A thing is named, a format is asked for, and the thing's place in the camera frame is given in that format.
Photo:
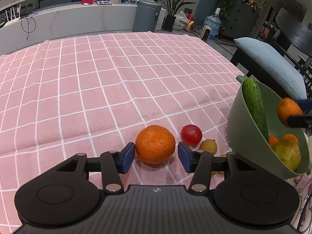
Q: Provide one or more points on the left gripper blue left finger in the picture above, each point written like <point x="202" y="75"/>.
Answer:
<point x="114" y="163"/>

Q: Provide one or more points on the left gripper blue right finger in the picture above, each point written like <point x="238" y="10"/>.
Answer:
<point x="200" y="164"/>

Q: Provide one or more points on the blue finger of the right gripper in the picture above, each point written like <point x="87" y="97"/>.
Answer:
<point x="304" y="120"/>

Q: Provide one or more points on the orange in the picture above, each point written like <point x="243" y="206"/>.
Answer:
<point x="273" y="140"/>
<point x="290" y="136"/>
<point x="154" y="145"/>
<point x="286" y="108"/>

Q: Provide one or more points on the large green pear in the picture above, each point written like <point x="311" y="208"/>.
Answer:
<point x="289" y="153"/>

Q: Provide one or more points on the orange back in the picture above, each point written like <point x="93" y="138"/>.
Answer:
<point x="273" y="140"/>

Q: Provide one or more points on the green cucumber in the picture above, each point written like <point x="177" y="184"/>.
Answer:
<point x="254" y="102"/>

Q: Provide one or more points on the brown longan left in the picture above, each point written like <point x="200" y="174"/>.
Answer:
<point x="218" y="166"/>

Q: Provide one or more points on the brown longan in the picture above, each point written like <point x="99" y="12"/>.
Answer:
<point x="209" y="145"/>
<point x="218" y="166"/>

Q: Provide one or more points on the brown longan top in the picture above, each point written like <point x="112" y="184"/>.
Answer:
<point x="209" y="145"/>

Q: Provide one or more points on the red cherry tomato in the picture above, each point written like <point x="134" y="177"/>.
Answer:
<point x="191" y="134"/>

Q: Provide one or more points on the light blue seat cushion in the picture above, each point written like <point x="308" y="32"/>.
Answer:
<point x="266" y="64"/>

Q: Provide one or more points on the pink checkered tablecloth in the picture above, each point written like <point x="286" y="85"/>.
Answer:
<point x="95" y="93"/>

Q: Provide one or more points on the dark drawer cabinet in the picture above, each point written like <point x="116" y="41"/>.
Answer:
<point x="241" y="22"/>

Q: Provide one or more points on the water jug bottle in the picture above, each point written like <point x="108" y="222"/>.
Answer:
<point x="214" y="22"/>

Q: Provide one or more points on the white plastic bag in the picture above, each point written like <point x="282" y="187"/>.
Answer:
<point x="180" y="21"/>

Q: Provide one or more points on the grey trash bin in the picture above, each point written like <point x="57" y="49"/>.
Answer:
<point x="146" y="16"/>

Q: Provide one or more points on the white marble tv console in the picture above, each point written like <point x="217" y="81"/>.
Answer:
<point x="66" y="21"/>

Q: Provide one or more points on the potted long-leaf plant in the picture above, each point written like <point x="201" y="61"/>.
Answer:
<point x="172" y="7"/>

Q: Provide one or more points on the white wifi router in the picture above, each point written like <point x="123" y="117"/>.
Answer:
<point x="13" y="15"/>

